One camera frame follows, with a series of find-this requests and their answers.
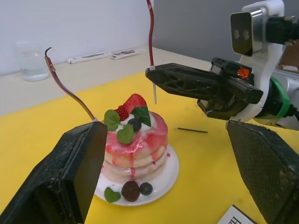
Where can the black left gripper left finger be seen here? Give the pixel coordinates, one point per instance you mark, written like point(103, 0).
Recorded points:
point(58, 177)

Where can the wooden match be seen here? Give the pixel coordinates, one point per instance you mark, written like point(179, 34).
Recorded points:
point(191, 130)

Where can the yellow table mat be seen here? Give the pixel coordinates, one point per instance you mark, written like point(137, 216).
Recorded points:
point(201, 168)

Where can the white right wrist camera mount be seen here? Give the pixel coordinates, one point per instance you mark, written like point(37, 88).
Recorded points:
point(261, 32)

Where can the dark red candle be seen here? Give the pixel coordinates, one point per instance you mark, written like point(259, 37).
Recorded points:
point(51, 66)
point(151, 46)

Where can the pink layered fruit cake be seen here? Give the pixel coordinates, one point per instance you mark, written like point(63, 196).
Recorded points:
point(142, 144)

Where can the white round plate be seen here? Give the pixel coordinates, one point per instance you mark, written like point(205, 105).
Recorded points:
point(163, 182)

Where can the white printed matchbox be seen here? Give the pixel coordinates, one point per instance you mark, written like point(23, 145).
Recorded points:
point(234, 217)

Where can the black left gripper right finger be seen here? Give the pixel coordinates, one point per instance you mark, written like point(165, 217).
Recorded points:
point(268, 168)

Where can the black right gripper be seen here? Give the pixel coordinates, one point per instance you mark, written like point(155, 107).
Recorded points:
point(231, 93)

